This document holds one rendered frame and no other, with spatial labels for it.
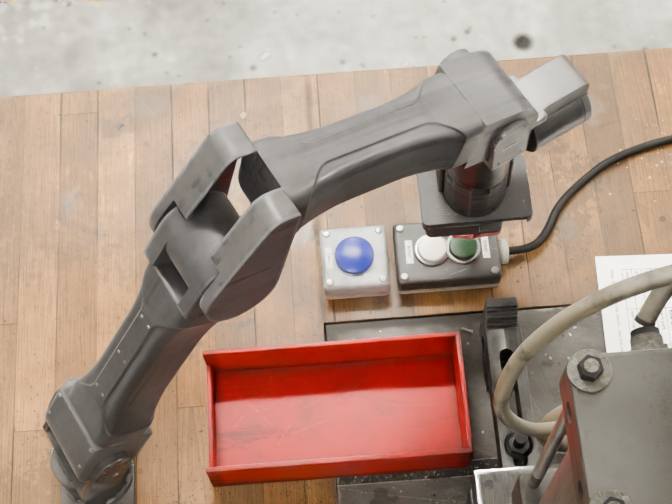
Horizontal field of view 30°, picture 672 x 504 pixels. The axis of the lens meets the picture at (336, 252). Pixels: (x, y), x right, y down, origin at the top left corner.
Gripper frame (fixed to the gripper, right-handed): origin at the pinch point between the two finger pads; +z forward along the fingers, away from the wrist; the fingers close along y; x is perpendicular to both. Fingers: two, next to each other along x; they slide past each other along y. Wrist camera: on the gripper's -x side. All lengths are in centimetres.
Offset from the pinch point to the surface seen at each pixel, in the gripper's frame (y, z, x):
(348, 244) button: 12.1, 3.1, -0.9
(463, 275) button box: 0.8, 4.0, 3.2
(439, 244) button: 2.9, 3.2, -0.1
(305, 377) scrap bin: 17.5, 6.1, 11.8
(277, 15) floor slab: 23, 97, -94
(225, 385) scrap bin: 25.6, 5.9, 12.0
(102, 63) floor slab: 58, 96, -86
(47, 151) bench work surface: 44.1, 6.2, -16.6
